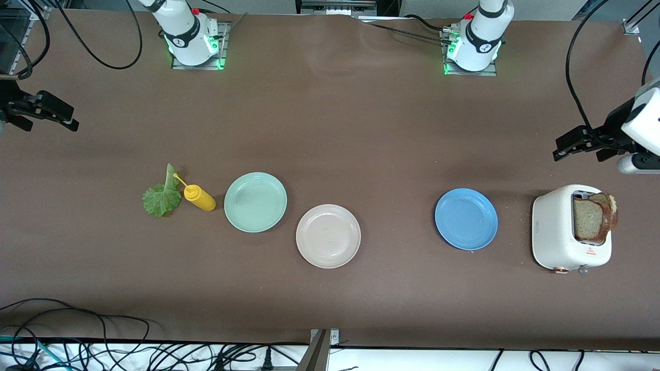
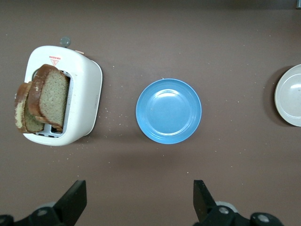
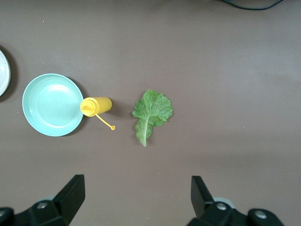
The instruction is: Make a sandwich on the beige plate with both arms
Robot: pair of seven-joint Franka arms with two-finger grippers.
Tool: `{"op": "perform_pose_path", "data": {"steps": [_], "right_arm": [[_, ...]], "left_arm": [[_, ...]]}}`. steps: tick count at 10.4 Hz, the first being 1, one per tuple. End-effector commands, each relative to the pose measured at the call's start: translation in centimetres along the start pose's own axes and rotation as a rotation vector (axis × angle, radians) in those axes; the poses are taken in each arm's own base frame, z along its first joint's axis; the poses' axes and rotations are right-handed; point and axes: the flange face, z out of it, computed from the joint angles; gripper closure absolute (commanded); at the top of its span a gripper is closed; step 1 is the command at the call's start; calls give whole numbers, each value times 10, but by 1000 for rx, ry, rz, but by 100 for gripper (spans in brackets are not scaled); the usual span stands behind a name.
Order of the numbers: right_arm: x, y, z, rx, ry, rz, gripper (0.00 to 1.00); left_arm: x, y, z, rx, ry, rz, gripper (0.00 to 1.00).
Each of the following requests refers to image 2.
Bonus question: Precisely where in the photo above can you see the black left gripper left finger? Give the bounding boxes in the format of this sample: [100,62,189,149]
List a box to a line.
[0,180,87,226]

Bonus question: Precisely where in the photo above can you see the brown crust bread slice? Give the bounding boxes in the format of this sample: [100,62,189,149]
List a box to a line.
[14,81,45,134]
[32,64,71,132]

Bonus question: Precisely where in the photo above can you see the white two-slot toaster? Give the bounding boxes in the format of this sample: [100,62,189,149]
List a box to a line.
[23,36,103,147]

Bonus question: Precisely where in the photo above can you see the beige plate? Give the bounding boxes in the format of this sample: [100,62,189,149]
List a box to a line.
[274,64,301,127]

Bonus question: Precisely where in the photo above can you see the blue plate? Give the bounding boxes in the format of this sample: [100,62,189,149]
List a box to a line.
[135,78,202,145]

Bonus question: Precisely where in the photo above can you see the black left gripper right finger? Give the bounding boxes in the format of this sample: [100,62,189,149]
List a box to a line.
[192,180,282,226]

